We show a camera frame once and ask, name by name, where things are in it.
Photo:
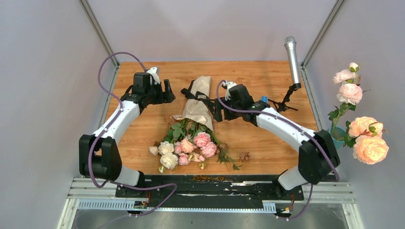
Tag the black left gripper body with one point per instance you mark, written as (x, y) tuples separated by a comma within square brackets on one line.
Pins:
[(151, 93)]

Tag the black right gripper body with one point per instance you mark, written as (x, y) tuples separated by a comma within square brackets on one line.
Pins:
[(229, 114)]

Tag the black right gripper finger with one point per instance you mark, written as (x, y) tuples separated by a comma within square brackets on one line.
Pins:
[(218, 114), (218, 104)]

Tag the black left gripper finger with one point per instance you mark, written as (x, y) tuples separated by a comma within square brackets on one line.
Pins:
[(168, 94), (159, 95)]

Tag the brown kraft wrapping paper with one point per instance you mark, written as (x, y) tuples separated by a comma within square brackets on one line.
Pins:
[(198, 106)]

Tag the rose bouquet with green leaves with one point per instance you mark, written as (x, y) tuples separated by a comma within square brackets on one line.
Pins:
[(188, 141)]

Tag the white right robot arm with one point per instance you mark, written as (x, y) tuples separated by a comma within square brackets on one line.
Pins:
[(317, 154)]

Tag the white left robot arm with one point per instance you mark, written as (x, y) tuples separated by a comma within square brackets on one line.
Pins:
[(98, 152)]

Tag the teal ceramic vase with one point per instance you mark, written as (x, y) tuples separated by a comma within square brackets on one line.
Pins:
[(337, 135)]

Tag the peach roses in vase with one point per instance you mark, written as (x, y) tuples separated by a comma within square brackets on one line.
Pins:
[(364, 135)]

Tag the blue toy brick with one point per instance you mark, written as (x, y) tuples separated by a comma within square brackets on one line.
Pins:
[(264, 99)]

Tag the dried brown rose head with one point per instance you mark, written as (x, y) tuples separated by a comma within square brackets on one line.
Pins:
[(244, 156)]

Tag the silver microphone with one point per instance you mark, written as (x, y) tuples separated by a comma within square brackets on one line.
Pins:
[(290, 46)]

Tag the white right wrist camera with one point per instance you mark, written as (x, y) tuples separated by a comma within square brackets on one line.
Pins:
[(227, 85)]

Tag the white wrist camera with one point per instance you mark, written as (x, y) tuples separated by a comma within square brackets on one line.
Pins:
[(227, 85), (154, 72)]

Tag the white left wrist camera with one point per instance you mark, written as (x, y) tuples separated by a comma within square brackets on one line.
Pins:
[(154, 72)]

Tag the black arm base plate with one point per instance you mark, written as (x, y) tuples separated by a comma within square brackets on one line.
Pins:
[(211, 191)]

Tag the white slotted cable duct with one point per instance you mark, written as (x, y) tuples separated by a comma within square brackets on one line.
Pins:
[(133, 205)]

